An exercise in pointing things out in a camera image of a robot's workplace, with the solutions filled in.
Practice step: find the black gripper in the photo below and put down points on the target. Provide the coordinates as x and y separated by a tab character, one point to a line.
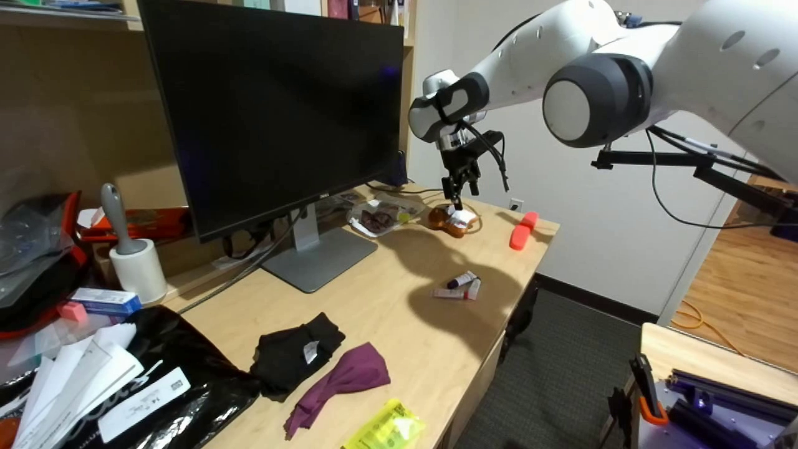
466	155

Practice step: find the brown white stuffed toy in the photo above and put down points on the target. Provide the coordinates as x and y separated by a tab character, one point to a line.
453	220

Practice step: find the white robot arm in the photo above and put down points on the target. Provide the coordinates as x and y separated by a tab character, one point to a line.
733	59

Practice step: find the black computer monitor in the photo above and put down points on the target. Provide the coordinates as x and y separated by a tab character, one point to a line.
276	109

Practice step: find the orange-red plastic object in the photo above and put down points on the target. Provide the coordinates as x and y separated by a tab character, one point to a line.
526	230

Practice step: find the clear snack bag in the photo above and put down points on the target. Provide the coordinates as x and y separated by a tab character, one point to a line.
377	217

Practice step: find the grey monitor stand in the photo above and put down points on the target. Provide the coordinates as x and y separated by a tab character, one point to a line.
321	254

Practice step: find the purple cloth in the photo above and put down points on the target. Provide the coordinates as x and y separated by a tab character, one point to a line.
340	383

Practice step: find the black cloth with tag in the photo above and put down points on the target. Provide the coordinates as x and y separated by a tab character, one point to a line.
294	353

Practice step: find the yellow-green plastic packet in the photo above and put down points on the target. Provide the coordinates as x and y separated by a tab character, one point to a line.
387	427

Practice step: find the wooden side table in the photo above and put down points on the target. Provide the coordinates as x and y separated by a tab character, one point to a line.
714	358

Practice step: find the red cardboard box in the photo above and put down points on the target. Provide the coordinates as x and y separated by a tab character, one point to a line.
147	222

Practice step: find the black plastic bag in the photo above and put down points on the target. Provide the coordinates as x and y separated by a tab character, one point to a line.
195	378

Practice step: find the white lint roller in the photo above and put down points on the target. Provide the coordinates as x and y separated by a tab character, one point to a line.
139	266

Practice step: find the blue white box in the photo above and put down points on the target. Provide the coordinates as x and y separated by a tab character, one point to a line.
104	300

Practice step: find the white printed label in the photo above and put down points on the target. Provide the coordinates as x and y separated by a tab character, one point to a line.
147	403

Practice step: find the pink eraser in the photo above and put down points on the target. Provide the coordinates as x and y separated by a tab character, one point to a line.
73	313

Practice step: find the black bag with red trim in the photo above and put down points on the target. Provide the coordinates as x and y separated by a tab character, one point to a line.
33	266

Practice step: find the white paper stack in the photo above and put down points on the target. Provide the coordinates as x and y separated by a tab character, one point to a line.
72	387

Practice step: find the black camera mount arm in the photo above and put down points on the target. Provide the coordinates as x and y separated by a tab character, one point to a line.
714	171

